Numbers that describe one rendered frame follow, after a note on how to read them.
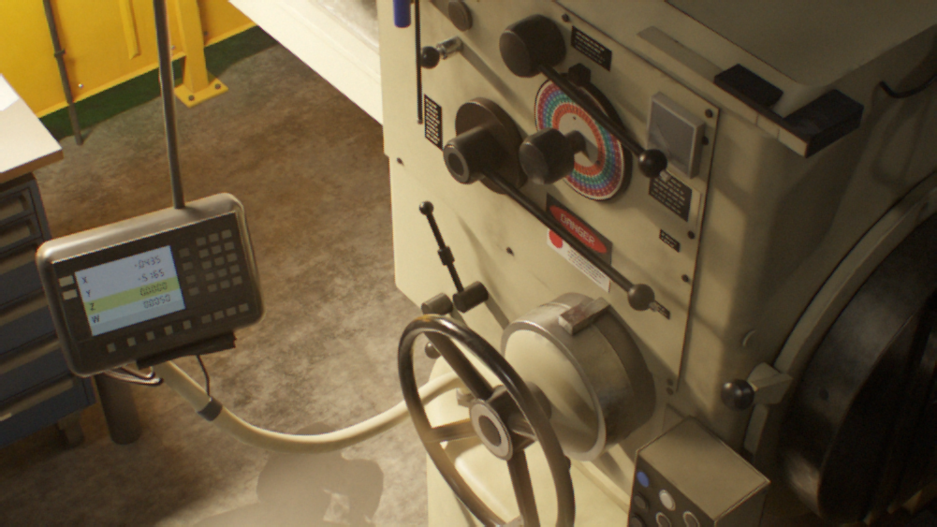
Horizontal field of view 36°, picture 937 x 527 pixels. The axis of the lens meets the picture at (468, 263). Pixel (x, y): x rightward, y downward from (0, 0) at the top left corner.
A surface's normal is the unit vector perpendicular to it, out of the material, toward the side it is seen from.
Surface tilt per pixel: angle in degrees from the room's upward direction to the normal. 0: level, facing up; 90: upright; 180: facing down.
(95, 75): 90
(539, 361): 60
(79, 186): 0
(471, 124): 90
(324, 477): 0
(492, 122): 90
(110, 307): 70
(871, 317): 43
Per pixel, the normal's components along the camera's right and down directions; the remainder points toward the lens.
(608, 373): 0.44, -0.15
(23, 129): 0.00, -0.73
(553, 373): -0.58, 0.11
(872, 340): -0.57, -0.18
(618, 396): 0.54, 0.09
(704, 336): -0.77, 0.44
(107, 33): 0.63, 0.54
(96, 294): 0.39, 0.35
